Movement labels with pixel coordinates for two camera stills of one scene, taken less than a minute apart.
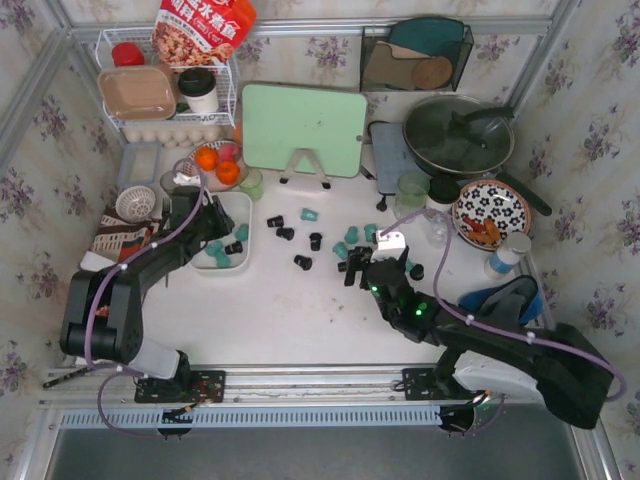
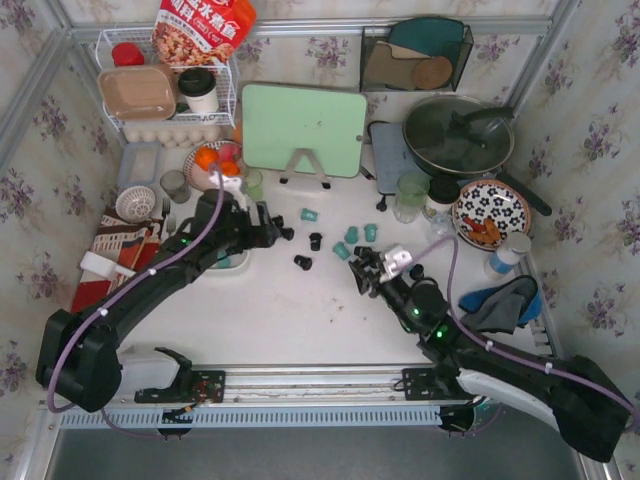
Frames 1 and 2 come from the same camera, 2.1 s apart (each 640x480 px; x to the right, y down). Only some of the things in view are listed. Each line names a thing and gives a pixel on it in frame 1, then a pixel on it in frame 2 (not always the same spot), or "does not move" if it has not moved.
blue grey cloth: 512,302 does not move
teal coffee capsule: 341,250 does not move
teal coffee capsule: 222,260 does not move
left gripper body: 215,220 → 265,228
